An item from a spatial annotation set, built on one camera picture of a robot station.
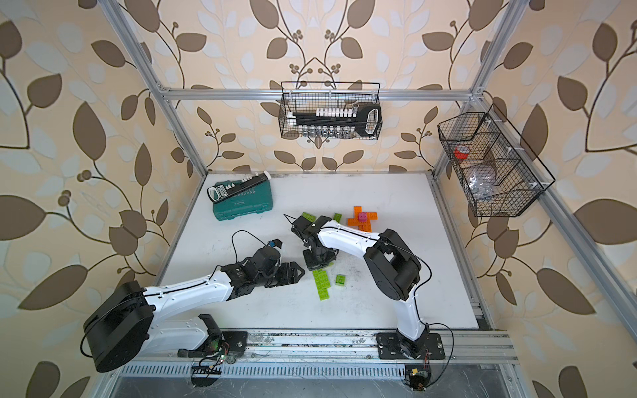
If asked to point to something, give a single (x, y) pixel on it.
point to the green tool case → (254, 200)
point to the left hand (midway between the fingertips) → (296, 271)
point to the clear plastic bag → (481, 180)
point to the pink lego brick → (362, 216)
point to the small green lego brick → (340, 280)
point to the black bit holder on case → (220, 191)
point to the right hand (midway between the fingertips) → (318, 266)
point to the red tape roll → (461, 152)
